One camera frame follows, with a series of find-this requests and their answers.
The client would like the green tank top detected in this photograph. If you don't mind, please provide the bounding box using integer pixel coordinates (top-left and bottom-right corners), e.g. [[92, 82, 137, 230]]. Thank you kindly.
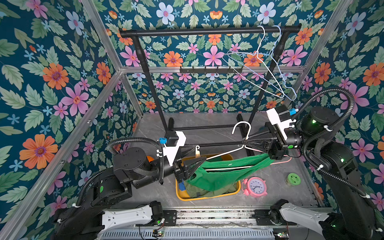
[[184, 154, 274, 192]]

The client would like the white wire hanger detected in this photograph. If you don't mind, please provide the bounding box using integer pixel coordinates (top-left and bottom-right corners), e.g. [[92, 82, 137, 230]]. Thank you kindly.
[[254, 25, 298, 102], [225, 25, 286, 99]]

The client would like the blue tank top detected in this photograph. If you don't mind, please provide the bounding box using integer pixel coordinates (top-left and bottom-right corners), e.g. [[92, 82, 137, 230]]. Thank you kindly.
[[178, 182, 186, 192]]

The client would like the olive grey tank top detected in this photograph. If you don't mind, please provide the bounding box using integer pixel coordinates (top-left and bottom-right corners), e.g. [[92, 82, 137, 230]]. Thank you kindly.
[[184, 182, 239, 199]]

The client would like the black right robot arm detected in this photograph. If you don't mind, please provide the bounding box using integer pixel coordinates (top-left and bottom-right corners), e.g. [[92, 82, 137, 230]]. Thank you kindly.
[[243, 107, 384, 240]]

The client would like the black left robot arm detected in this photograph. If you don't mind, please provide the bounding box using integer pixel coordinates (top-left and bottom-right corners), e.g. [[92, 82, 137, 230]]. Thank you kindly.
[[52, 147, 206, 240]]

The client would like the yellow plastic tray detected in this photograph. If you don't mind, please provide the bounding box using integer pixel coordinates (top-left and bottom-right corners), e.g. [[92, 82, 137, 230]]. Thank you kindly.
[[175, 153, 242, 202]]

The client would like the black clothes rack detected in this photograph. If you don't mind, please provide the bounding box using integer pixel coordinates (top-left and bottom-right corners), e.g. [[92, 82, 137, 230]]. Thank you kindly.
[[119, 24, 302, 157]]

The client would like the doll with striped shirt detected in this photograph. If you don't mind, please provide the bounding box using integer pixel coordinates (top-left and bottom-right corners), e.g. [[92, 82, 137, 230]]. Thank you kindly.
[[147, 156, 155, 164]]

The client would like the green round smiley toy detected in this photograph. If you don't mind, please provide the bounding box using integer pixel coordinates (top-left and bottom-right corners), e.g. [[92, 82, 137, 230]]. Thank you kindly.
[[286, 173, 302, 186]]

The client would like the pink alarm clock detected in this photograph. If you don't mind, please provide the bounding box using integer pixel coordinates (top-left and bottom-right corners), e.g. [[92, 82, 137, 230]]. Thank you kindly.
[[242, 177, 268, 198]]

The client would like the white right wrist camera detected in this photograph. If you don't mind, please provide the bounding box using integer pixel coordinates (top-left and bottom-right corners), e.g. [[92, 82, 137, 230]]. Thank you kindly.
[[266, 105, 298, 132]]

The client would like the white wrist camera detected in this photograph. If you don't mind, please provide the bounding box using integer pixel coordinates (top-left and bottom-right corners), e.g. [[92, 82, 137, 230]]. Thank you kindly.
[[266, 105, 298, 132], [157, 131, 187, 166]]

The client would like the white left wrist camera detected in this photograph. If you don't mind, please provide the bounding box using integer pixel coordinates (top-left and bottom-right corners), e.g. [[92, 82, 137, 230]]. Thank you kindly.
[[157, 131, 187, 166]]

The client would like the black corrugated cable left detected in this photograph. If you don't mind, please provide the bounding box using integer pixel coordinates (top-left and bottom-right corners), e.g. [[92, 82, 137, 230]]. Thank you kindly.
[[59, 137, 164, 220]]

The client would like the black corrugated cable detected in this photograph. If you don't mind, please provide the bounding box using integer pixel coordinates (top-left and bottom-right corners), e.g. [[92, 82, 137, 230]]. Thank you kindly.
[[59, 137, 164, 220], [292, 87, 377, 211]]

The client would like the black corrugated cable right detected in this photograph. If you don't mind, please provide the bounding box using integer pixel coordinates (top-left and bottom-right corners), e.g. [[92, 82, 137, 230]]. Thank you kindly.
[[292, 87, 377, 211]]

